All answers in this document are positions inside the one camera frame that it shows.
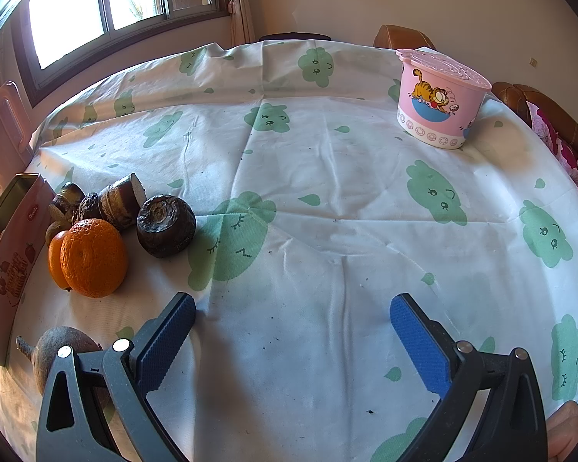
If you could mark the large orange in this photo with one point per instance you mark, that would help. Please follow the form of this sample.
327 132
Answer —
94 257

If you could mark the pink electric kettle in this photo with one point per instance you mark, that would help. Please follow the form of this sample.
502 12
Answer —
5 125

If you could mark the black chair back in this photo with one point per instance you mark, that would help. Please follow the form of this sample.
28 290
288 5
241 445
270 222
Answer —
294 37

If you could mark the brown round root vegetable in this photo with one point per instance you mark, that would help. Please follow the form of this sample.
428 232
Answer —
53 346

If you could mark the white tablecloth with green clouds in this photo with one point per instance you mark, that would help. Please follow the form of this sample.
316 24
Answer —
342 211

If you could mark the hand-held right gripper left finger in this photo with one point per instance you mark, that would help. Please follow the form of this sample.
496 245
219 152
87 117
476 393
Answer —
166 341

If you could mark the round dark taro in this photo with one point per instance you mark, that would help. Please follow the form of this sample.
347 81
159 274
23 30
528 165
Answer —
166 226

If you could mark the pink cartoon cat container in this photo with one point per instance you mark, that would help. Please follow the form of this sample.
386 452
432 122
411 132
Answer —
438 101

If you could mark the brown kiwi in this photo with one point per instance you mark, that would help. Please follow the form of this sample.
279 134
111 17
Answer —
55 232

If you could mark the red floral cushion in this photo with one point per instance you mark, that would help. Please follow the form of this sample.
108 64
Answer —
566 154

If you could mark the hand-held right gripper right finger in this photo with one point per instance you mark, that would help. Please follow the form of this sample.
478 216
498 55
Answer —
419 341

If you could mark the pink tin box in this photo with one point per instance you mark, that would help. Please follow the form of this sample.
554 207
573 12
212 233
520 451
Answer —
17 260

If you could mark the window with dark frame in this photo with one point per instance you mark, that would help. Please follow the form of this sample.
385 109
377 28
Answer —
101 5

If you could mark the cut taro with white face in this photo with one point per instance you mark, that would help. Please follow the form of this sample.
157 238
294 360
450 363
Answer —
120 202

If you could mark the beige narrow curtain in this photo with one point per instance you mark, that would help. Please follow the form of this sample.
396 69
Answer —
241 5

